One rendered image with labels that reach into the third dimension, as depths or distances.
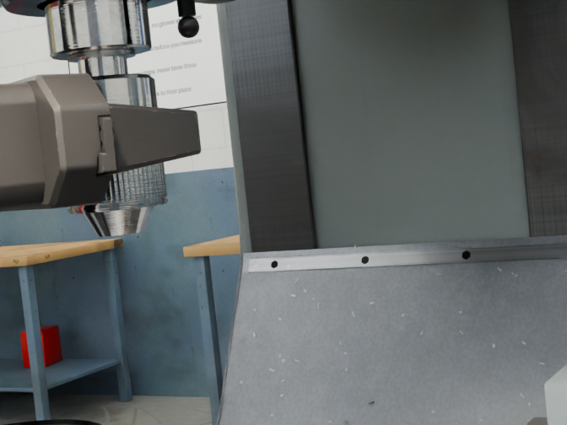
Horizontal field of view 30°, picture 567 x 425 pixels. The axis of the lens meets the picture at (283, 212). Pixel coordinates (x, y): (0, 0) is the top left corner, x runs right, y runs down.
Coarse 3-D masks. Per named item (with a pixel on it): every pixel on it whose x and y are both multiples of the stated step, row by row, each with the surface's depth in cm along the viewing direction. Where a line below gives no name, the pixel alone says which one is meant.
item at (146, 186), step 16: (128, 96) 48; (144, 96) 48; (112, 176) 47; (128, 176) 48; (144, 176) 48; (160, 176) 49; (112, 192) 47; (128, 192) 48; (144, 192) 48; (160, 192) 49; (80, 208) 48; (96, 208) 48; (112, 208) 47; (128, 208) 48
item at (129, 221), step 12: (84, 216) 49; (96, 216) 48; (108, 216) 48; (120, 216) 48; (132, 216) 49; (144, 216) 49; (96, 228) 49; (108, 228) 49; (120, 228) 49; (132, 228) 49; (144, 228) 50
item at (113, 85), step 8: (96, 80) 47; (104, 80) 47; (112, 80) 47; (120, 80) 47; (128, 80) 48; (136, 80) 48; (144, 80) 48; (152, 80) 49; (104, 88) 47; (112, 88) 47; (120, 88) 47; (128, 88) 48; (136, 88) 48; (144, 88) 48; (152, 88) 49; (104, 96) 47; (112, 96) 47
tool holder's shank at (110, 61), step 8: (72, 56) 48; (80, 56) 48; (88, 56) 48; (96, 56) 48; (104, 56) 48; (112, 56) 48; (120, 56) 49; (128, 56) 50; (80, 64) 49; (88, 64) 48; (96, 64) 48; (104, 64) 48; (112, 64) 48; (120, 64) 49; (80, 72) 49; (88, 72) 48; (96, 72) 48; (104, 72) 48; (112, 72) 48; (120, 72) 49
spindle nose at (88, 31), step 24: (48, 0) 48; (72, 0) 47; (96, 0) 47; (120, 0) 47; (144, 0) 49; (48, 24) 48; (72, 24) 47; (96, 24) 47; (120, 24) 47; (144, 24) 49; (72, 48) 47; (96, 48) 47; (120, 48) 48; (144, 48) 49
